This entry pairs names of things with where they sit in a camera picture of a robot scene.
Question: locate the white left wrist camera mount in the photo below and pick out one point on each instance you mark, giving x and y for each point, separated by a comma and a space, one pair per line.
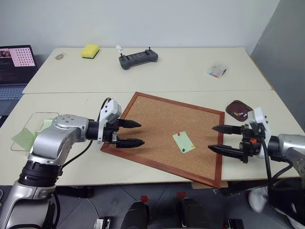
111, 109

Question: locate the dark rounded shape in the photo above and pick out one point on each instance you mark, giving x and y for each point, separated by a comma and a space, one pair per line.
134, 215
193, 214

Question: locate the yellow green sponge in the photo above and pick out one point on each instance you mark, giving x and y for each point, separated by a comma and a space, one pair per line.
89, 51

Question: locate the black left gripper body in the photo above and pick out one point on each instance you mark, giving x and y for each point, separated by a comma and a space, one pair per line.
110, 132

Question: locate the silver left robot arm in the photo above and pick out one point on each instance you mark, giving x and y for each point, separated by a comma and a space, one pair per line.
59, 133

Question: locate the dark brown pin dish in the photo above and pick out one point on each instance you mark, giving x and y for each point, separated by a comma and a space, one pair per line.
234, 107

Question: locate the red tag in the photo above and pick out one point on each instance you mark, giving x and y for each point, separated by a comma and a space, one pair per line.
144, 198
181, 195

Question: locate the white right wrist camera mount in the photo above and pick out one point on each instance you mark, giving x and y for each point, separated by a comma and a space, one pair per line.
261, 119

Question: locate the wood framed cork board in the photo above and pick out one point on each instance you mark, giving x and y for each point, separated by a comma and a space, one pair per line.
164, 119

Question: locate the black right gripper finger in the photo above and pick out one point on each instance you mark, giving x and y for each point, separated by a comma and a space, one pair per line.
228, 129
228, 150

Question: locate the pale green paper note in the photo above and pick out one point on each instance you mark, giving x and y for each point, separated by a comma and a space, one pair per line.
184, 142

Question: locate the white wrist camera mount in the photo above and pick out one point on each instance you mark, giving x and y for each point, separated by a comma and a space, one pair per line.
261, 119
111, 109

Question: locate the open laptop computer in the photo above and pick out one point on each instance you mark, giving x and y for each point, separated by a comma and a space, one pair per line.
14, 64

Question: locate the clear plastic tray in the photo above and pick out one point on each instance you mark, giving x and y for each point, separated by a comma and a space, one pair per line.
31, 119

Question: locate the small white plastic object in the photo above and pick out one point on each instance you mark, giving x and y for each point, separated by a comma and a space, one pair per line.
118, 48

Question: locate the clear bag of pins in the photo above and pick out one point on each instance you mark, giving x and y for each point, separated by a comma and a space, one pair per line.
216, 70

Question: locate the grey handheld remote controller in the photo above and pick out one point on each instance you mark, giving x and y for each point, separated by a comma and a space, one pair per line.
138, 59

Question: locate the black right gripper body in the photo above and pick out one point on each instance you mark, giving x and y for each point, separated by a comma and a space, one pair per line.
250, 143

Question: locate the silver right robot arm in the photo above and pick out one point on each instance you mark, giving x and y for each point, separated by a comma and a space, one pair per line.
289, 146

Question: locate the white shoe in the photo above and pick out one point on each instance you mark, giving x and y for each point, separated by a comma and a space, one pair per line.
257, 199

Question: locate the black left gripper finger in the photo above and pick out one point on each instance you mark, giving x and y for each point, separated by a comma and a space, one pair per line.
129, 142
128, 123

